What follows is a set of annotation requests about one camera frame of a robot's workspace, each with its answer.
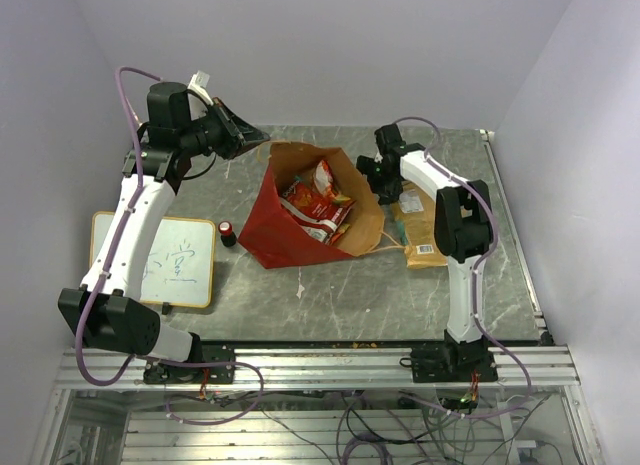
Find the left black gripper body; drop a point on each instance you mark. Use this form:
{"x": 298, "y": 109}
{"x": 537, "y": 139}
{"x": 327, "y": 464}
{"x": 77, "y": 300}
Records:
{"x": 221, "y": 136}

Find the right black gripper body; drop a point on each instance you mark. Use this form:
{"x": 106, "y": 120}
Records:
{"x": 385, "y": 185}

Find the brown snack pouch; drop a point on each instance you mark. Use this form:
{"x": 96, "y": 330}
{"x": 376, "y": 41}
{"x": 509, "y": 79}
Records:
{"x": 414, "y": 217}

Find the small orange snack packet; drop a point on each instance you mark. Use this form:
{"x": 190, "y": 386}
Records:
{"x": 323, "y": 180}

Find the red brown paper bag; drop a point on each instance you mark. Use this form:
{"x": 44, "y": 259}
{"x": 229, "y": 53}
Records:
{"x": 275, "y": 240}

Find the red Doritos chip bag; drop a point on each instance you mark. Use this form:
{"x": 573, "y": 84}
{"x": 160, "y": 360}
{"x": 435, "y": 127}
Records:
{"x": 313, "y": 212}

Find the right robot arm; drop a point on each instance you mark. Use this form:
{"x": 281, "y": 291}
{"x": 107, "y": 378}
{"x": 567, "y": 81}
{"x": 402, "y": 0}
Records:
{"x": 465, "y": 231}

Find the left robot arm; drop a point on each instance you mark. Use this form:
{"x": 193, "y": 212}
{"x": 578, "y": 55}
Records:
{"x": 105, "y": 311}

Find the colourful small snack packets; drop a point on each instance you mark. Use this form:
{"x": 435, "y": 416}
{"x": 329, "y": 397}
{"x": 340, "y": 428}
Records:
{"x": 345, "y": 205}

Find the red capped black marker stamp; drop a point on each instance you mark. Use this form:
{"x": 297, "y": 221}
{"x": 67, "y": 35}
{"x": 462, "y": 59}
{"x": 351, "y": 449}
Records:
{"x": 227, "y": 234}

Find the small whiteboard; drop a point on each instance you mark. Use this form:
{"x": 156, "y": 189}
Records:
{"x": 171, "y": 263}

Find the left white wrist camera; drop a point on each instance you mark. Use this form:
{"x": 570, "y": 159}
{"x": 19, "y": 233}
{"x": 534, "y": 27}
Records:
{"x": 198, "y": 84}

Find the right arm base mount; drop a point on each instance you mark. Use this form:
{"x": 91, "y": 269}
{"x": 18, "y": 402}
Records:
{"x": 440, "y": 361}

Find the aluminium extrusion rail frame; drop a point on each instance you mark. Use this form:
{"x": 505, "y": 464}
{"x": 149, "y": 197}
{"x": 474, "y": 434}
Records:
{"x": 328, "y": 369}

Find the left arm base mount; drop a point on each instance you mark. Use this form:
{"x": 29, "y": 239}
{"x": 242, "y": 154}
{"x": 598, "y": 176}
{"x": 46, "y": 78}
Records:
{"x": 214, "y": 365}

